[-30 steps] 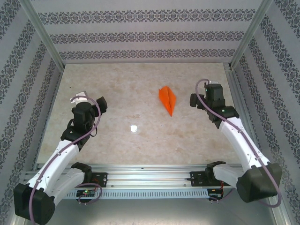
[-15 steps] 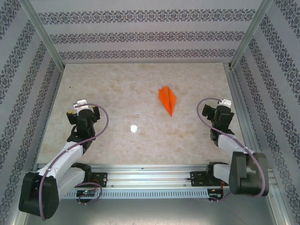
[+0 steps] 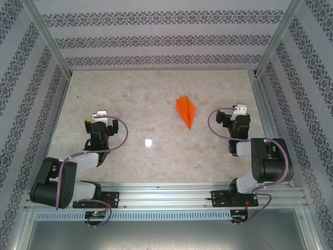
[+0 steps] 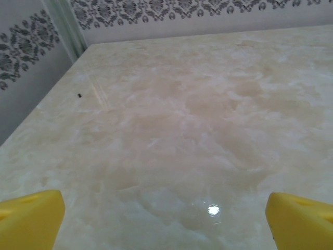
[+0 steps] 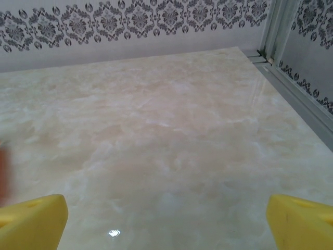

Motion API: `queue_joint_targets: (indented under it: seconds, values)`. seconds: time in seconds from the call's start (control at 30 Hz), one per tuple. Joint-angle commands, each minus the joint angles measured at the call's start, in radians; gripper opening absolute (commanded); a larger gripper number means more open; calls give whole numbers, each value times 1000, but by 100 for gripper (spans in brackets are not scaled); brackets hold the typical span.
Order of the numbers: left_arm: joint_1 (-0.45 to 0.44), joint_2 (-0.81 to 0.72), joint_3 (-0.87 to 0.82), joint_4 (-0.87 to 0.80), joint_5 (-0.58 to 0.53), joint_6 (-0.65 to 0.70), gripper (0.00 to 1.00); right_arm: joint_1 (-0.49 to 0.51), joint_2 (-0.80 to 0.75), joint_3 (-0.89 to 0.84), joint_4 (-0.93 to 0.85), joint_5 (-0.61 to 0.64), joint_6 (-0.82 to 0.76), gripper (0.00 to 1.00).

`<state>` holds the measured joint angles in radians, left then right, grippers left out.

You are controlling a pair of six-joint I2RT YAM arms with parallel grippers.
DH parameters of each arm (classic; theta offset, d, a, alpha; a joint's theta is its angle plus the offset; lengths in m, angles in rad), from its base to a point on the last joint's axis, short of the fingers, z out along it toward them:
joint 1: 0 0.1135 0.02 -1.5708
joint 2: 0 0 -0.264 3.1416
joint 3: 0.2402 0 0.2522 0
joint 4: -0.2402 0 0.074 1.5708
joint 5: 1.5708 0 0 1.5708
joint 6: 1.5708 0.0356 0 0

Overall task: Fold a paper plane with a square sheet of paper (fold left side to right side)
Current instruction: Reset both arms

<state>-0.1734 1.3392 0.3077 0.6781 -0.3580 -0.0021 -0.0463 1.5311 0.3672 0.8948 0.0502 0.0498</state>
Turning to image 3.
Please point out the circuit board with green light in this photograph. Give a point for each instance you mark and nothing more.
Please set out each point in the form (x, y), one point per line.
(95, 214)

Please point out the small circuit board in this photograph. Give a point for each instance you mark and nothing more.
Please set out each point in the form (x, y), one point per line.
(238, 216)

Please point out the wide aluminium side rail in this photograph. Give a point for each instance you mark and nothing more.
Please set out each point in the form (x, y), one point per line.
(270, 104)

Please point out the grey metal sheet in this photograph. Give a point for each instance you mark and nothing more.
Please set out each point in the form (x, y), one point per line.
(166, 237)

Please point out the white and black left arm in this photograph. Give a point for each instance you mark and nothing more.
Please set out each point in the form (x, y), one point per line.
(86, 162)

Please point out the thin aluminium side rail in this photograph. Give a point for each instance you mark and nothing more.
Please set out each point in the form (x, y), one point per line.
(56, 125)

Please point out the aluminium mounting rail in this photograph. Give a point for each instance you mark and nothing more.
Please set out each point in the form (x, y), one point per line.
(166, 198)

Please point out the orange paper sheet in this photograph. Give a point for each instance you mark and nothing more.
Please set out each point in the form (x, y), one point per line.
(186, 112)

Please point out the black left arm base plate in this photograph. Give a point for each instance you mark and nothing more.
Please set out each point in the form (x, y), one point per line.
(114, 199)

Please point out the aluminium frame post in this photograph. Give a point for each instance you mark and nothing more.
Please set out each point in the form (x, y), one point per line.
(279, 36)
(46, 36)

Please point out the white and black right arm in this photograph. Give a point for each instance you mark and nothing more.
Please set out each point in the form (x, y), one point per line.
(270, 166)

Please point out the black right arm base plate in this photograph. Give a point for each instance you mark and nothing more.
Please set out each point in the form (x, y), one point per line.
(217, 199)

